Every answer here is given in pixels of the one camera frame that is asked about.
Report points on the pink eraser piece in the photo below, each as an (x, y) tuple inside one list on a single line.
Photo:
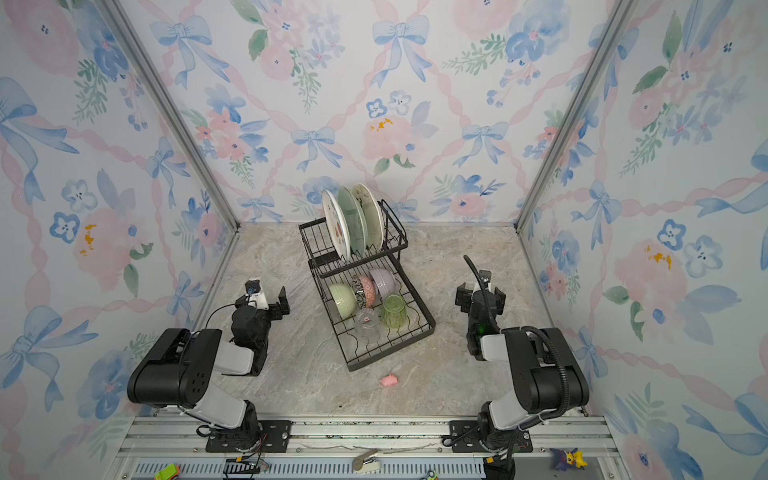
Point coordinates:
[(389, 381)]

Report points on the white floral plate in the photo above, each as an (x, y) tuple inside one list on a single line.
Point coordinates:
[(336, 225)]

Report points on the green glass cup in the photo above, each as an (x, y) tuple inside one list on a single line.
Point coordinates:
[(394, 312)]

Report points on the pale green plate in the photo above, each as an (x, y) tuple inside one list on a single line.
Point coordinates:
[(355, 220)]

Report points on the aluminium rail frame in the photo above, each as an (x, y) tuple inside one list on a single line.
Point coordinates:
[(323, 447)]

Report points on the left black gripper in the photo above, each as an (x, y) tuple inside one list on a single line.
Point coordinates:
[(279, 306)]

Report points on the left aluminium corner post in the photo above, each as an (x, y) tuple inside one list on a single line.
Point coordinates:
[(117, 19)]

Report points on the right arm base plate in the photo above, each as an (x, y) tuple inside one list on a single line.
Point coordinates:
[(468, 436)]

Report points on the red white patterned bowl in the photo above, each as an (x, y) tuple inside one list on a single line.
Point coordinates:
[(365, 291)]

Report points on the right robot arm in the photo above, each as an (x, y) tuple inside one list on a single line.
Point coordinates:
[(546, 379)]

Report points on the clear glass cup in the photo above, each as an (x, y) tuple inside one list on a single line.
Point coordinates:
[(366, 324)]

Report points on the light green ceramic bowl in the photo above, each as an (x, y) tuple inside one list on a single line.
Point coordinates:
[(345, 299)]

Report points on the cream patterned plate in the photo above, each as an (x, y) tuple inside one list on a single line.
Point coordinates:
[(374, 220)]

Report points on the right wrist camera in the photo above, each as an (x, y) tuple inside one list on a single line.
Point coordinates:
[(486, 277)]

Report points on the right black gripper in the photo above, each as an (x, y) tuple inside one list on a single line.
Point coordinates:
[(466, 300)]

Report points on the black wire dish rack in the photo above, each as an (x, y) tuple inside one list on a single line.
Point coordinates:
[(327, 268)]

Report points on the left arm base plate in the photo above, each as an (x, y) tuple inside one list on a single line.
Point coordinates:
[(265, 436)]

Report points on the lavender ceramic bowl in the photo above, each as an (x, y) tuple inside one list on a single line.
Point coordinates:
[(385, 282)]

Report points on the green yellow small toy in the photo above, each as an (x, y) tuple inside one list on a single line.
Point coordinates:
[(168, 472)]

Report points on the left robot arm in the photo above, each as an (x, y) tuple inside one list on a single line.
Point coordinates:
[(179, 368)]

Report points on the aluminium corner post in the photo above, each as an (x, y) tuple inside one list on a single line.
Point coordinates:
[(606, 47), (117, 19)]

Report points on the right aluminium corner post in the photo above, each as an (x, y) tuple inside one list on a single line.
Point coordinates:
[(606, 47)]

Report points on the purple yellow toy figure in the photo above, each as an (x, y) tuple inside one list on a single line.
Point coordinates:
[(565, 460)]

